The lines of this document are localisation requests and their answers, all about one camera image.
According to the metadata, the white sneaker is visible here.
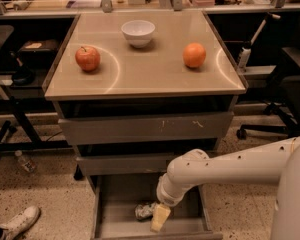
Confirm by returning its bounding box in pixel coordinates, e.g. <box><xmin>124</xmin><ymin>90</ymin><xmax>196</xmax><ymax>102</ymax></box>
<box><xmin>0</xmin><ymin>206</ymin><xmax>41</xmax><ymax>240</ymax></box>

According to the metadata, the orange fruit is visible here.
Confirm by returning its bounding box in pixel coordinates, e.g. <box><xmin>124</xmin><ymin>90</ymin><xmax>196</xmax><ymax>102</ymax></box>
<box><xmin>182</xmin><ymin>43</ymin><xmax>206</xmax><ymax>68</ymax></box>

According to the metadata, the middle grey drawer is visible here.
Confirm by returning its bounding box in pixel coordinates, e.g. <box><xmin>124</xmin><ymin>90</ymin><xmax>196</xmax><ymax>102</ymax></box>
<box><xmin>76</xmin><ymin>153</ymin><xmax>177</xmax><ymax>176</ymax></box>

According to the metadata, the white bowl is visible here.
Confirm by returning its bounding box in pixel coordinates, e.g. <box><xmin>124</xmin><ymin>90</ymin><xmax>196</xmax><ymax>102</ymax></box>
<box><xmin>121</xmin><ymin>20</ymin><xmax>155</xmax><ymax>48</ymax></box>

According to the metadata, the black joystick device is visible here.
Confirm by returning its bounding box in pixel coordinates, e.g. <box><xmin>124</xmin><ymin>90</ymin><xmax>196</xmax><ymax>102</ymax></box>
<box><xmin>10</xmin><ymin>52</ymin><xmax>35</xmax><ymax>86</ymax></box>

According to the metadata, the bottom grey open drawer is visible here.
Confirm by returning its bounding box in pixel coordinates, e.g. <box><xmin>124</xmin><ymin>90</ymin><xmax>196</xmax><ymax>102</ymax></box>
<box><xmin>91</xmin><ymin>174</ymin><xmax>223</xmax><ymax>240</ymax></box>

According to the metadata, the black office chair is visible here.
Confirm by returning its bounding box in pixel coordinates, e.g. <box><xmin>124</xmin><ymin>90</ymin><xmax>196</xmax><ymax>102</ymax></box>
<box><xmin>236</xmin><ymin>16</ymin><xmax>300</xmax><ymax>139</ymax></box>

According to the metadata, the plastic water bottle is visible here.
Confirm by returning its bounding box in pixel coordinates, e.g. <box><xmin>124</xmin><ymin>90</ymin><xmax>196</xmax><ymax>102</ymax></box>
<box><xmin>15</xmin><ymin>150</ymin><xmax>36</xmax><ymax>173</ymax></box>

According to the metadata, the top grey drawer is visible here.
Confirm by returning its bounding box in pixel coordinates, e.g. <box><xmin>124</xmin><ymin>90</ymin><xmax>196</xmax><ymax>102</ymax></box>
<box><xmin>59</xmin><ymin>112</ymin><xmax>233</xmax><ymax>145</ymax></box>

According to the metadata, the red apple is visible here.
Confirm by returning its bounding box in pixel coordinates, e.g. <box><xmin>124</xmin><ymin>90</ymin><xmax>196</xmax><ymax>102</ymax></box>
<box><xmin>75</xmin><ymin>46</ymin><xmax>101</xmax><ymax>72</ymax></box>

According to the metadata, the grey drawer cabinet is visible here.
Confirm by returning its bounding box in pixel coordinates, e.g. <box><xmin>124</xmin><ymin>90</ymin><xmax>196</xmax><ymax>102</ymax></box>
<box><xmin>42</xmin><ymin>10</ymin><xmax>249</xmax><ymax>240</ymax></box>

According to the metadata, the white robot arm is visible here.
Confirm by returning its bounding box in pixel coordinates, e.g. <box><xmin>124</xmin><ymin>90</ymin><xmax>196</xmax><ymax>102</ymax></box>
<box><xmin>151</xmin><ymin>136</ymin><xmax>300</xmax><ymax>240</ymax></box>

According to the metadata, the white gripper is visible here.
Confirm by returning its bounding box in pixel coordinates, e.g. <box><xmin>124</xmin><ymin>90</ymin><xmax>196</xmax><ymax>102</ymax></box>
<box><xmin>150</xmin><ymin>175</ymin><xmax>185</xmax><ymax>232</ymax></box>

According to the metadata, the black desk frame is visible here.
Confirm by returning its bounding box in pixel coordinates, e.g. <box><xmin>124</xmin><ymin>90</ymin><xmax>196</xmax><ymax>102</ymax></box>
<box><xmin>0</xmin><ymin>24</ymin><xmax>71</xmax><ymax>162</ymax></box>

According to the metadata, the silver 7up can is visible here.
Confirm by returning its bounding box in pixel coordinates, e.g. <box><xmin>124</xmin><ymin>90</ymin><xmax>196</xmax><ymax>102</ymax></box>
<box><xmin>135</xmin><ymin>202</ymin><xmax>156</xmax><ymax>221</ymax></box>

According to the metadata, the black box with label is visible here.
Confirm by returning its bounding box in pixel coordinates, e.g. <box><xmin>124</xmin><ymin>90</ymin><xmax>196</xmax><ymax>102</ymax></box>
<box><xmin>18</xmin><ymin>39</ymin><xmax>59</xmax><ymax>61</ymax></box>

